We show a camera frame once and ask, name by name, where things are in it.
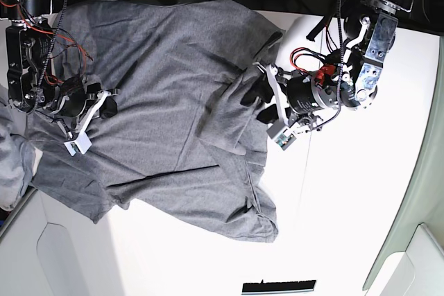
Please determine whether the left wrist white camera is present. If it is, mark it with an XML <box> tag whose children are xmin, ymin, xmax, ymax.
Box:
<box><xmin>267</xmin><ymin>120</ymin><xmax>296</xmax><ymax>150</ymax></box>

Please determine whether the grey t-shirt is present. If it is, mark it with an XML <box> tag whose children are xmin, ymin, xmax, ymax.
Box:
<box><xmin>26</xmin><ymin>0</ymin><xmax>282</xmax><ymax>243</ymax></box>

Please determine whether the white bin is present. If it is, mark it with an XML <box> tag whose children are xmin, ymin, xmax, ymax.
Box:
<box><xmin>360</xmin><ymin>222</ymin><xmax>444</xmax><ymax>296</ymax></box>
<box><xmin>0</xmin><ymin>186</ymin><xmax>87</xmax><ymax>296</ymax></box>

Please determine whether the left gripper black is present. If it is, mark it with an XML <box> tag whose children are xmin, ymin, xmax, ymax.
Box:
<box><xmin>240</xmin><ymin>62</ymin><xmax>343</xmax><ymax>133</ymax></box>

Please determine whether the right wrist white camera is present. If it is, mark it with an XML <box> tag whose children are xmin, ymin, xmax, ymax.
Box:
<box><xmin>64</xmin><ymin>132</ymin><xmax>92</xmax><ymax>156</ymax></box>

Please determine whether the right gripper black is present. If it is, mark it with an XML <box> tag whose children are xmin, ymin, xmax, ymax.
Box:
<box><xmin>42</xmin><ymin>78</ymin><xmax>120</xmax><ymax>137</ymax></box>

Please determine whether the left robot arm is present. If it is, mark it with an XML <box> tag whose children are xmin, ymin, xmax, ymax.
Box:
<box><xmin>241</xmin><ymin>0</ymin><xmax>414</xmax><ymax>134</ymax></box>

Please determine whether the wrist white camera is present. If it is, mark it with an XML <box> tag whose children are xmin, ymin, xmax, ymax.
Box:
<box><xmin>64</xmin><ymin>132</ymin><xmax>92</xmax><ymax>156</ymax></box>
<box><xmin>267</xmin><ymin>120</ymin><xmax>296</xmax><ymax>150</ymax></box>

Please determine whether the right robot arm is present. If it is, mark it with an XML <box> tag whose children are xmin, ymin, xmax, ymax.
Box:
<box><xmin>1</xmin><ymin>0</ymin><xmax>119</xmax><ymax>139</ymax></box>

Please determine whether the white bin right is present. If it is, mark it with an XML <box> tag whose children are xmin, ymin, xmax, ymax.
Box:
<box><xmin>360</xmin><ymin>222</ymin><xmax>444</xmax><ymax>296</ymax></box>

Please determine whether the white bin left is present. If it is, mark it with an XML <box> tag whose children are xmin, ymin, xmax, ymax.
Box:
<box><xmin>0</xmin><ymin>186</ymin><xmax>87</xmax><ymax>296</ymax></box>

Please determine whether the grey clothes pile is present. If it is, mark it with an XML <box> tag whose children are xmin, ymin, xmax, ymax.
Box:
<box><xmin>1</xmin><ymin>87</ymin><xmax>42</xmax><ymax>211</ymax></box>

